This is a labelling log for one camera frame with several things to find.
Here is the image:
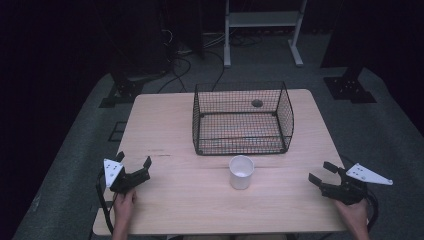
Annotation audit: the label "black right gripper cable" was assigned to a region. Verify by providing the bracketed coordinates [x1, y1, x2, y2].
[365, 190, 380, 232]

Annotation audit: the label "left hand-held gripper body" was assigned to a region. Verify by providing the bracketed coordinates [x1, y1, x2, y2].
[103, 158, 151, 195]

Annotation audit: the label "white metal table frame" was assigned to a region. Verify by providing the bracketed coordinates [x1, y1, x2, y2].
[223, 0, 308, 69]

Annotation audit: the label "black wire basket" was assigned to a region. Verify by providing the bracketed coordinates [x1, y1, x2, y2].
[191, 80, 295, 157]

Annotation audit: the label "black stand with square base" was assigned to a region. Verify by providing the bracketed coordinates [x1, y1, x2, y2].
[320, 0, 378, 104]

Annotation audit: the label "white cup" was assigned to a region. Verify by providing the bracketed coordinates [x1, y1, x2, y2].
[228, 154, 256, 191]

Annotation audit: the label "black stand with long feet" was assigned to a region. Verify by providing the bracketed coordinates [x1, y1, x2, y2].
[98, 68, 168, 109]

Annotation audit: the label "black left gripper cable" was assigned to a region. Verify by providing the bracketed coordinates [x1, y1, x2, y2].
[95, 169, 115, 235]

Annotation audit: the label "person's left hand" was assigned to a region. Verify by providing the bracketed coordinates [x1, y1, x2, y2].
[112, 187, 138, 228]

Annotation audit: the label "black floor cables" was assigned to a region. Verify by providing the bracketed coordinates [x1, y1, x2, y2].
[156, 28, 264, 95]

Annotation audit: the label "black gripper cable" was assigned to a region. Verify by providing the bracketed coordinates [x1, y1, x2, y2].
[365, 190, 380, 232]
[95, 169, 115, 235]

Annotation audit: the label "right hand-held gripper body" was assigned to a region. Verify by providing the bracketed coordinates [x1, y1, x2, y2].
[319, 162, 394, 206]

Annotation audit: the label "person's right hand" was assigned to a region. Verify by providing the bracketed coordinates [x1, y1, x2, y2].
[334, 198, 370, 232]

